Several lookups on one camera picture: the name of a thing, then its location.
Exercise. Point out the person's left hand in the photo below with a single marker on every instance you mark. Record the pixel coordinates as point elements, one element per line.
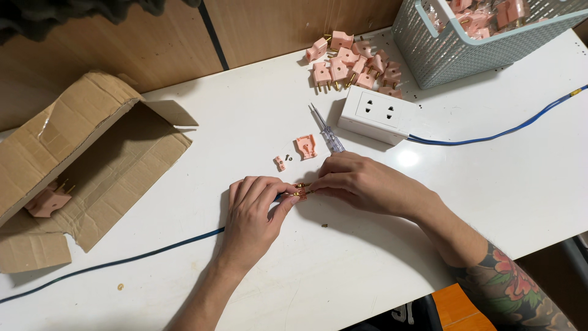
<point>250,220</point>

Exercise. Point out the person's right hand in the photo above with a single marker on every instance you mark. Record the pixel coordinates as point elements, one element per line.
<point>372,186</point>

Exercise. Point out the pink plug base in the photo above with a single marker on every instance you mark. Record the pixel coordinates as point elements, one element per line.
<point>301,193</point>

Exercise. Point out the white socket box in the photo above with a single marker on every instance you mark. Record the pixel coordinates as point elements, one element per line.
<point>376,114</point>

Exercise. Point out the pink plug cover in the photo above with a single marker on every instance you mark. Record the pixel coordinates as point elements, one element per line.
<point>306,147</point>

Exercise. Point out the pile of pink plugs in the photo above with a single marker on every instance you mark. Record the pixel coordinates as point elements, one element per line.
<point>356,62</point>

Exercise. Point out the black printed garment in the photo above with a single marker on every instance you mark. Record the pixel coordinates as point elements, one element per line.
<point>395,317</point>

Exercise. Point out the orange stool seat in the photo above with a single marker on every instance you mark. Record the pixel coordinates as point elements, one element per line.
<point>461,310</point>

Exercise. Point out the light blue plastic basket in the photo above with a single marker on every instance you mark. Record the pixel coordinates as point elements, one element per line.
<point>450,53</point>

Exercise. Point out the brown cardboard box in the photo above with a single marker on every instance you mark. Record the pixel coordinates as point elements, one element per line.
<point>92,161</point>

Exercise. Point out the heap of bagged pink plugs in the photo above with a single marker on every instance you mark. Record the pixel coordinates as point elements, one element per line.
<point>482,16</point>

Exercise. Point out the finished pink plug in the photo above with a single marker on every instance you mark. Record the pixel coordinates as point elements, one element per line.
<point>48,202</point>

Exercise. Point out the dark grey cloth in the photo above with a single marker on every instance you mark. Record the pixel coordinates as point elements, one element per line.
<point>55,14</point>

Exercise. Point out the grey metal frame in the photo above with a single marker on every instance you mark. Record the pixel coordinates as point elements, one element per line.
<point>576,257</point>

